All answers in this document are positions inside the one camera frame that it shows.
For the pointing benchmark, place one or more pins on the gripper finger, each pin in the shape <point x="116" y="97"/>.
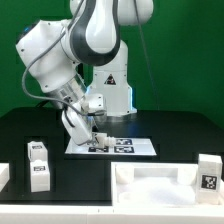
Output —
<point x="97" y="140"/>

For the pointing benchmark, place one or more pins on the white square tabletop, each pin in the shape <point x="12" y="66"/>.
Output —
<point x="156" y="185"/>

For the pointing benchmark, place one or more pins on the white front fence bar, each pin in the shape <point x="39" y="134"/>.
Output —
<point x="39" y="214"/>

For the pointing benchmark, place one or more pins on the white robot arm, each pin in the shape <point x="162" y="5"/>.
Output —
<point x="81" y="64"/>

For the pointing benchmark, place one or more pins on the white tag sheet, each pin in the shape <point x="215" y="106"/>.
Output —
<point x="122" y="146"/>

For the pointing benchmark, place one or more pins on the white left fence block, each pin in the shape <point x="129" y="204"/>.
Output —
<point x="4" y="175"/>

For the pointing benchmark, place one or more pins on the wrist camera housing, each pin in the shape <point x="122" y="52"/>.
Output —
<point x="94" y="104"/>

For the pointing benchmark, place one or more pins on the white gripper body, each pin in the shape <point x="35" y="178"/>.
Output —
<point x="80" y="128"/>

